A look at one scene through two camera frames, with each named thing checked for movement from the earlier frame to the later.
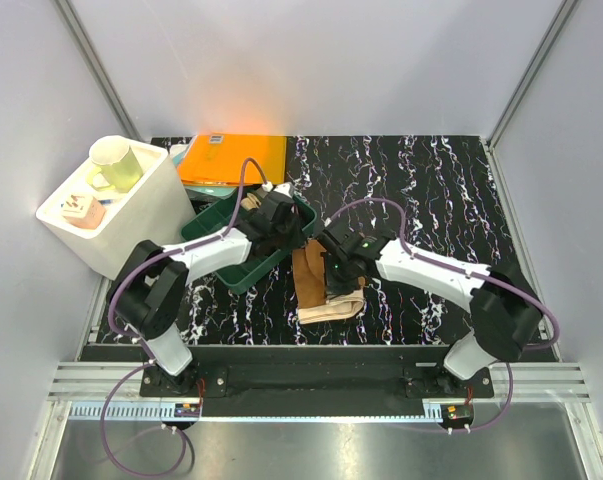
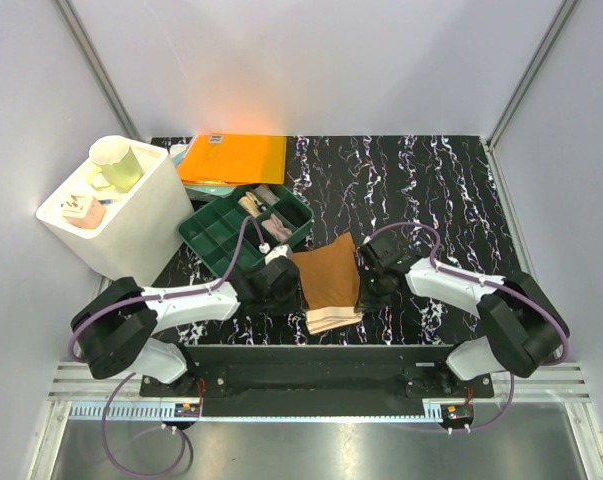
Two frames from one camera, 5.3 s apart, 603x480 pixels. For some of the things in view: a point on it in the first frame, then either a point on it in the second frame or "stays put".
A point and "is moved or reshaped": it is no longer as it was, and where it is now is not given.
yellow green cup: x=114 y=164 stays put
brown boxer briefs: x=309 y=281 is moved or reshaped
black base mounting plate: x=315 y=380 stays put
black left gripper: x=298 y=233 → x=294 y=303
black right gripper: x=332 y=286 → x=366 y=302
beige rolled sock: x=250 y=202 stays put
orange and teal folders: x=211 y=165 stays put
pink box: x=84 y=211 stays put
